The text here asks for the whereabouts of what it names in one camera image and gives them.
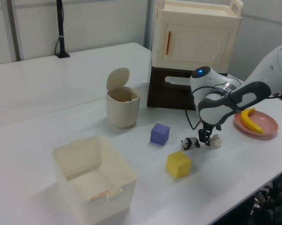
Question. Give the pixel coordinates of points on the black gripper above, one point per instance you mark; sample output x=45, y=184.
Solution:
x=207, y=127

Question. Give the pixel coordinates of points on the white paper ball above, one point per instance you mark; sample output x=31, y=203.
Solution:
x=217, y=141

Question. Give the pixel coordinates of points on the white grey Franka robot arm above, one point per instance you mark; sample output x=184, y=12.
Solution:
x=225, y=103

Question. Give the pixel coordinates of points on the cream trash can with lid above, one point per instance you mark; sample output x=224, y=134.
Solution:
x=122, y=110

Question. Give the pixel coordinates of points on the black white panda figurine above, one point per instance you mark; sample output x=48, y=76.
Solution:
x=190, y=143

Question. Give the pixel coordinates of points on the yellow banana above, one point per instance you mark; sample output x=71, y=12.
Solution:
x=247, y=120

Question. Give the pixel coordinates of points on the yellow cube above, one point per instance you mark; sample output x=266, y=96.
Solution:
x=178, y=165

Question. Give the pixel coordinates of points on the purple cube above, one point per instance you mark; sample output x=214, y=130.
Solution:
x=159, y=134

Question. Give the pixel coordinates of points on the pink plate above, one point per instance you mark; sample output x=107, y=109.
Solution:
x=267, y=125

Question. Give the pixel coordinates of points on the dark brown wooden drawer box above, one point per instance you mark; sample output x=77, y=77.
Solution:
x=166, y=96

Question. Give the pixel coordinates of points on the black netted chair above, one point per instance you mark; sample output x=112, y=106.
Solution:
x=275, y=201

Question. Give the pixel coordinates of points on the cream toy cabinet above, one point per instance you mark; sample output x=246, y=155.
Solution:
x=197, y=37

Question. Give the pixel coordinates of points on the cream plastic storage bin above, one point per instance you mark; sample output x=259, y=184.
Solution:
x=94, y=178

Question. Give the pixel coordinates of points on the orange flat piece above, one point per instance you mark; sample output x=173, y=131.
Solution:
x=99, y=195

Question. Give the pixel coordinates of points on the black pole stand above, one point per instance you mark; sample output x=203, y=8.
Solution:
x=60, y=28

